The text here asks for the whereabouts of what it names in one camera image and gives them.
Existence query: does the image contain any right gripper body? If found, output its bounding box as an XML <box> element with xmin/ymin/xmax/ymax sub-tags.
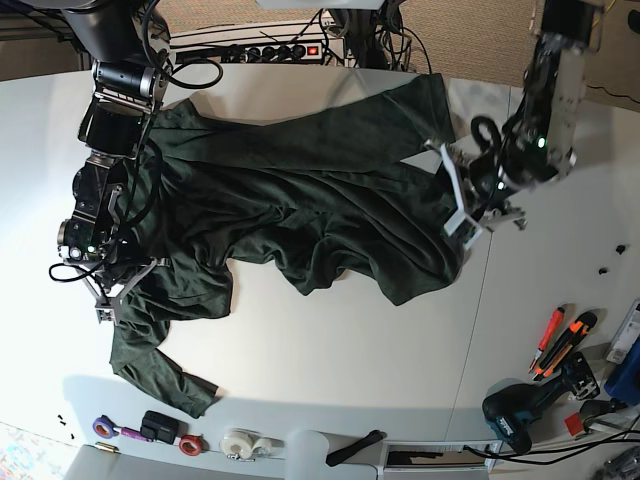
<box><xmin>79</xmin><ymin>257</ymin><xmax>170</xmax><ymax>308</ymax></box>

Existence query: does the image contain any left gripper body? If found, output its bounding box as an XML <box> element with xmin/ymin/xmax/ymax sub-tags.
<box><xmin>425</xmin><ymin>139</ymin><xmax>528</xmax><ymax>231</ymax></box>

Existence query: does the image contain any dark green long-sleeve t-shirt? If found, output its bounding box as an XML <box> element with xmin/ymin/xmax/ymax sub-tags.
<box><xmin>109</xmin><ymin>74</ymin><xmax>464</xmax><ymax>418</ymax></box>

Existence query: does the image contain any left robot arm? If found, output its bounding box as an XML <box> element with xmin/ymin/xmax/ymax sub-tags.
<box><xmin>426</xmin><ymin>1</ymin><xmax>605</xmax><ymax>238</ymax></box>

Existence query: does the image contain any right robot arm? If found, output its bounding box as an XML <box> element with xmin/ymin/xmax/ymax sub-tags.
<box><xmin>57</xmin><ymin>1</ymin><xmax>206</xmax><ymax>322</ymax></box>

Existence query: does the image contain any purple tape roll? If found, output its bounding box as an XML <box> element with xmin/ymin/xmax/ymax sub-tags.
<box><xmin>92</xmin><ymin>415</ymin><xmax>117</xmax><ymax>439</ymax></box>

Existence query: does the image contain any purple marker pen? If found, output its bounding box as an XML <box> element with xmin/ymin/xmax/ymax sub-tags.
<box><xmin>115</xmin><ymin>427</ymin><xmax>151</xmax><ymax>442</ymax></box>

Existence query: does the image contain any orange black utility knife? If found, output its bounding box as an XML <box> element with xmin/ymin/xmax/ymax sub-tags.
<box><xmin>532</xmin><ymin>311</ymin><xmax>598</xmax><ymax>382</ymax></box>

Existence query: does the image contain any red tape roll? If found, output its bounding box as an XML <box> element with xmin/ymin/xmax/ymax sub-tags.
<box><xmin>178</xmin><ymin>435</ymin><xmax>203</xmax><ymax>457</ymax></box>

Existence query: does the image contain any clear tape roll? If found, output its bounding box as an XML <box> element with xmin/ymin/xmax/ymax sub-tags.
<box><xmin>219</xmin><ymin>430</ymin><xmax>254</xmax><ymax>460</ymax></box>
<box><xmin>252</xmin><ymin>437</ymin><xmax>283</xmax><ymax>458</ymax></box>

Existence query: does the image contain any blue box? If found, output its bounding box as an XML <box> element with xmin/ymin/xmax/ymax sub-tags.
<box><xmin>604</xmin><ymin>341</ymin><xmax>640</xmax><ymax>406</ymax></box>

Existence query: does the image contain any black power strip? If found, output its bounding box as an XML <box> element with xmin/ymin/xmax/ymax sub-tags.
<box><xmin>219</xmin><ymin>43</ymin><xmax>323</xmax><ymax>65</ymax></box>

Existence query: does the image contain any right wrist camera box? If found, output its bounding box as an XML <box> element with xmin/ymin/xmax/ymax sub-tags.
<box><xmin>95</xmin><ymin>303</ymin><xmax>122</xmax><ymax>326</ymax></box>

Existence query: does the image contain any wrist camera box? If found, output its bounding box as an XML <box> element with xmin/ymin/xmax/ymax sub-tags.
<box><xmin>95</xmin><ymin>303</ymin><xmax>122</xmax><ymax>326</ymax></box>
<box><xmin>444</xmin><ymin>211</ymin><xmax>484</xmax><ymax>251</ymax></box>

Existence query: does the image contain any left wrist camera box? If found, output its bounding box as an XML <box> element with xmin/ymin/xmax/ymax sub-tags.
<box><xmin>444</xmin><ymin>211</ymin><xmax>484</xmax><ymax>251</ymax></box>

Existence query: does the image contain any black action camera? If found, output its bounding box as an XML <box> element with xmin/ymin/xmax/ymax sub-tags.
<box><xmin>139</xmin><ymin>410</ymin><xmax>180</xmax><ymax>445</ymax></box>

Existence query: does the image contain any teal black cordless drill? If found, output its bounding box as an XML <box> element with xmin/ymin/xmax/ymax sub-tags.
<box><xmin>482</xmin><ymin>352</ymin><xmax>600</xmax><ymax>455</ymax></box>

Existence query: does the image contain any yellow cable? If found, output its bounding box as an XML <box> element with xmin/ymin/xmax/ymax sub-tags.
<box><xmin>592</xmin><ymin>0</ymin><xmax>619</xmax><ymax>31</ymax></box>

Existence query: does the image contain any black strap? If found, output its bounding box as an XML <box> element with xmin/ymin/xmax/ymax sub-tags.
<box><xmin>325</xmin><ymin>429</ymin><xmax>385</xmax><ymax>468</ymax></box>

